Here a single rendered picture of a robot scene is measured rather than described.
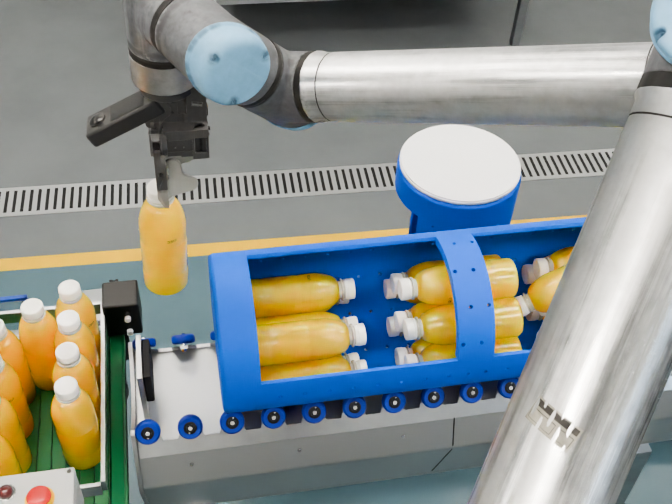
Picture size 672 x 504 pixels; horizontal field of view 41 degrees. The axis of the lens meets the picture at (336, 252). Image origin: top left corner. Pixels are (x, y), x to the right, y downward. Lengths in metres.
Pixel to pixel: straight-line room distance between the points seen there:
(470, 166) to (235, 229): 1.48
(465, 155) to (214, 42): 1.16
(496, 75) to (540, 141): 2.94
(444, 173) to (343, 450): 0.68
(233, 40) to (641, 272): 0.53
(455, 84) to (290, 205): 2.49
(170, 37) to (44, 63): 3.26
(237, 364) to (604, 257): 0.87
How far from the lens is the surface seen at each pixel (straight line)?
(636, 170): 0.76
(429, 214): 2.03
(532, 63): 0.99
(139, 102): 1.27
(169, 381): 1.78
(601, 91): 0.96
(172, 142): 1.28
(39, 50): 4.43
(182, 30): 1.07
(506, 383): 1.76
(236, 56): 1.05
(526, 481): 0.76
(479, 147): 2.15
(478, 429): 1.81
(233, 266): 1.55
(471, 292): 1.56
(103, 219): 3.48
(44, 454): 1.77
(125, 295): 1.84
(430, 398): 1.72
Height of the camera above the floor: 2.35
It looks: 45 degrees down
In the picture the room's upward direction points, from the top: 3 degrees clockwise
